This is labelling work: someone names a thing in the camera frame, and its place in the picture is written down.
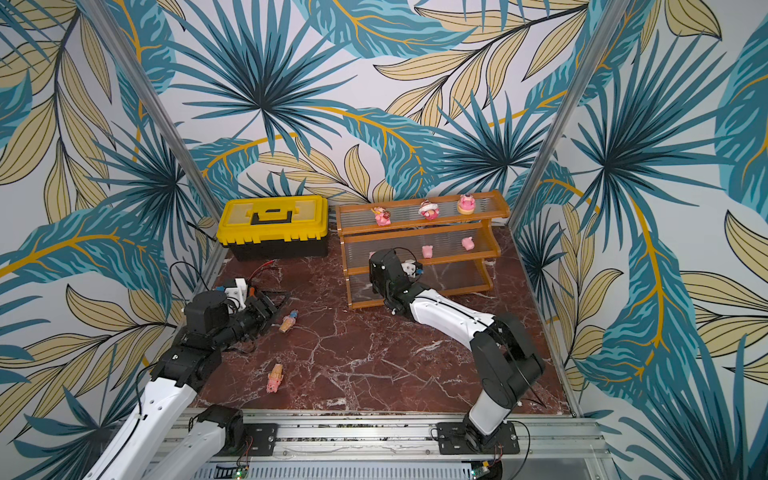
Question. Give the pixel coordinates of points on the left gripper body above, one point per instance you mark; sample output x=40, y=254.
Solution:
x=255, y=315

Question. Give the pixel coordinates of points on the pink yellow figure toy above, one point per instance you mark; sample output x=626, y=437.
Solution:
x=382, y=216

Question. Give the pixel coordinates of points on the pink strawberry cake figure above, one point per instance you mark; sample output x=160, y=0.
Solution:
x=429, y=210

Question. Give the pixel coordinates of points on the pink round pig figure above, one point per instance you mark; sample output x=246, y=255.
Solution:
x=466, y=204

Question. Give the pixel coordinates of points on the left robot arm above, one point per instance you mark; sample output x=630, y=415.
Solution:
x=215, y=321

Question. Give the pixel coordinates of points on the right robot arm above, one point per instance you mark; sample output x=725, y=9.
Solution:
x=505, y=357

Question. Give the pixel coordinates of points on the yellow black toolbox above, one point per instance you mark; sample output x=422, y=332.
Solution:
x=275, y=228

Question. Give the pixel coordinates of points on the orange clear plastic shelf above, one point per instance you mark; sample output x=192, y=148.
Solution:
x=452, y=270

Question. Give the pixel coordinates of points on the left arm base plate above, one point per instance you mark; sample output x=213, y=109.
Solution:
x=250, y=440

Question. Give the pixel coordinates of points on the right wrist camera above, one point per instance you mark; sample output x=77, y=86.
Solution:
x=412, y=268

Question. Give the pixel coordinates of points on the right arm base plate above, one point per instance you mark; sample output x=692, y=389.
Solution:
x=463, y=438

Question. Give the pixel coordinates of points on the aluminium mounting rail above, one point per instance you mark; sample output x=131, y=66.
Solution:
x=387, y=445

